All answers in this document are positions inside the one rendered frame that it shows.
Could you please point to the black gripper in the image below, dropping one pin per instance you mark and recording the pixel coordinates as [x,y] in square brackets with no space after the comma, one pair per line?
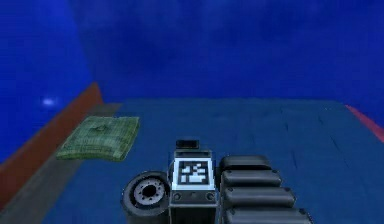
[146,193]

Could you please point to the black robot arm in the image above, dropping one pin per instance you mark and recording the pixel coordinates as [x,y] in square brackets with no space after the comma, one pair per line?
[253,190]

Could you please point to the blue bed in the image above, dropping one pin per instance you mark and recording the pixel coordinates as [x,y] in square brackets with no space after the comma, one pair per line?
[266,133]

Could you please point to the green checked pillow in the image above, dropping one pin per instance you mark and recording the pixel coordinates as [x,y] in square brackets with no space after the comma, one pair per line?
[100,136]

